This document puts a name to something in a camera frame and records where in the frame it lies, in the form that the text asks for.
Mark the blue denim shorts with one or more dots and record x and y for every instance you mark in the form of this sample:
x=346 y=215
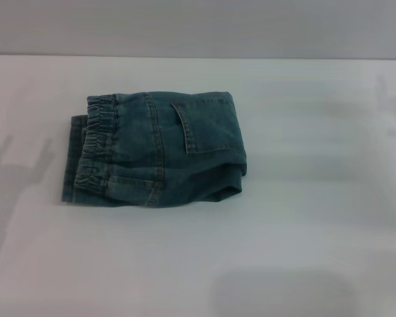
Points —
x=158 y=148

